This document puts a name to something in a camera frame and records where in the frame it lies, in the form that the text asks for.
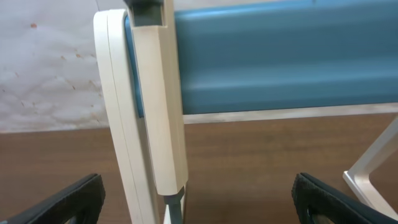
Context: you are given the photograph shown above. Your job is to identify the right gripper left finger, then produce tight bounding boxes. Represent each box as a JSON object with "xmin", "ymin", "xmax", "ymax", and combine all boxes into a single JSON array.
[{"xmin": 0, "ymin": 173, "xmax": 106, "ymax": 224}]

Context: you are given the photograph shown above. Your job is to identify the white pipette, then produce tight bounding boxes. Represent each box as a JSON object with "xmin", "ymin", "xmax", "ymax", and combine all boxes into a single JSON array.
[{"xmin": 123, "ymin": 0, "xmax": 189, "ymax": 224}]

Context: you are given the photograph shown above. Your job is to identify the white and blue stand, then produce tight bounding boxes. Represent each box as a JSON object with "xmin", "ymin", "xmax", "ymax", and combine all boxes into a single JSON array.
[{"xmin": 93, "ymin": 0, "xmax": 398, "ymax": 224}]

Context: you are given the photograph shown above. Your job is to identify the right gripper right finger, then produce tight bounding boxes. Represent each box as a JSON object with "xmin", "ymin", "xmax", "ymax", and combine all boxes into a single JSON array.
[{"xmin": 291, "ymin": 172, "xmax": 398, "ymax": 224}]

